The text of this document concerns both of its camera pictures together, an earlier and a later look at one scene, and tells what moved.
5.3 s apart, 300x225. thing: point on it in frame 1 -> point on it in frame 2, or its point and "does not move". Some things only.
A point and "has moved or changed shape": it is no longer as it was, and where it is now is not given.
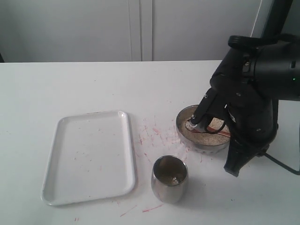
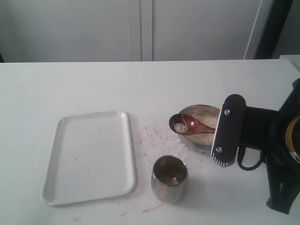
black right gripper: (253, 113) -> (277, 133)
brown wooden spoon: (201, 128) has moved or changed shape
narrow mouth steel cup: (169, 178) does not move
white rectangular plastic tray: (90, 157) does not move
